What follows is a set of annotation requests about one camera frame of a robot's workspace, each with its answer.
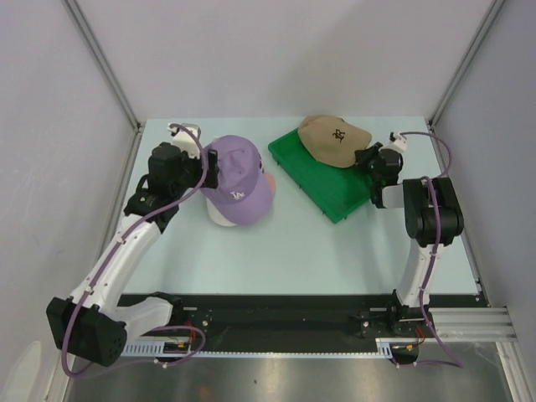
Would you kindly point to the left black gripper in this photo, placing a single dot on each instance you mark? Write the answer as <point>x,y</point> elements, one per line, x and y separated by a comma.
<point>211,176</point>

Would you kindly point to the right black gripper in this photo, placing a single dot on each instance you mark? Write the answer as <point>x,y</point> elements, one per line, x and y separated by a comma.
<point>363,156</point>

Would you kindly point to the purple cap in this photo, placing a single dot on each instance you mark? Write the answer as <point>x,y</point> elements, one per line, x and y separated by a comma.
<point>243,195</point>

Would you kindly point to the tan cap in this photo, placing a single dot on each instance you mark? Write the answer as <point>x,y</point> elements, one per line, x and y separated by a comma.
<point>332,141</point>

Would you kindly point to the white NY cap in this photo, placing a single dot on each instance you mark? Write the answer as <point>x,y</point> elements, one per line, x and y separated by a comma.
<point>216,216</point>

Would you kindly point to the pink LA cap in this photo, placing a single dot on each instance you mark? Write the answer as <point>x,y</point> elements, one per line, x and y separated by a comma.
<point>272,183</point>

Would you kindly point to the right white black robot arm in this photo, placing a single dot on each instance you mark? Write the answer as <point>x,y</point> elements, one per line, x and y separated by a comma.
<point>433,219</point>

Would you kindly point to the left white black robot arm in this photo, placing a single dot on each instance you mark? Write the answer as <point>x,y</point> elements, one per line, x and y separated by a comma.
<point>146,215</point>

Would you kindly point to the green plastic tray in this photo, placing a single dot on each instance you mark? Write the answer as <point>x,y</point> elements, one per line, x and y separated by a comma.
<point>337,192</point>

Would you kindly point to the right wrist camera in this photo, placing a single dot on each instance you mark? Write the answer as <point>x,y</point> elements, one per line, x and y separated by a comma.
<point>397,142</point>

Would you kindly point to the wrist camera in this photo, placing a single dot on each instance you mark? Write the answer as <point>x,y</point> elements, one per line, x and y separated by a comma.
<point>397,142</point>
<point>186,137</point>

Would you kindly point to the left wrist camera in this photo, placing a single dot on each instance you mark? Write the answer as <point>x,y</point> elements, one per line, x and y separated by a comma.
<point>186,137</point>

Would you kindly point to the left aluminium corner post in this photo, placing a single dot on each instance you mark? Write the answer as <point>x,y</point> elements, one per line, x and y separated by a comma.
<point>92,43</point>

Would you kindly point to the aluminium corner post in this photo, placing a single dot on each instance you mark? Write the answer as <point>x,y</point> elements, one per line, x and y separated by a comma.
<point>484,28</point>
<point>92,43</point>

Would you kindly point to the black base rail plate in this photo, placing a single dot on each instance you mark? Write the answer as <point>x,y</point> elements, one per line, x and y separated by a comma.
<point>289,324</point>

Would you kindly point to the right aluminium corner post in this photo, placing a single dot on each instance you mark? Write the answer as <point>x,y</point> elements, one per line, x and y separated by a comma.
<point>484,28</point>

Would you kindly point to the aluminium frame beam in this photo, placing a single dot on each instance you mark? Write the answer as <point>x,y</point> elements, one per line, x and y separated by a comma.
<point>469,322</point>

